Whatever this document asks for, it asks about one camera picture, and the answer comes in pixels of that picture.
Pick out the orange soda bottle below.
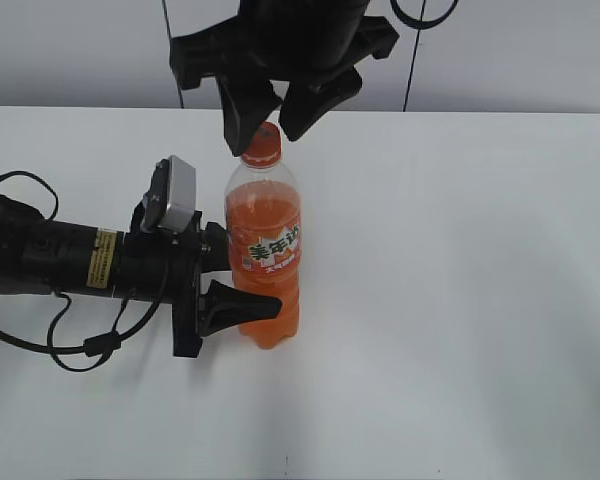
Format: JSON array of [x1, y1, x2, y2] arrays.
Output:
[[225, 151, 302, 349]]

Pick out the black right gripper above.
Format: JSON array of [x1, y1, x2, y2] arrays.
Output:
[[169, 1, 399, 156]]

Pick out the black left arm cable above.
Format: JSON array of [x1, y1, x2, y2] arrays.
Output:
[[0, 171, 169, 374]]

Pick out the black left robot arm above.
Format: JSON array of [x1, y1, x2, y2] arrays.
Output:
[[0, 194, 282, 358]]

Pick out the orange bottle cap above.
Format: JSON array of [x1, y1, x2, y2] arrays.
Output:
[[241, 121, 282, 169]]

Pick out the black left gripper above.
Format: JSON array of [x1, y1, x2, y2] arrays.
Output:
[[114, 204, 282, 358]]

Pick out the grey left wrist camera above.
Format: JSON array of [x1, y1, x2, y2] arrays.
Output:
[[140, 155, 196, 234]]

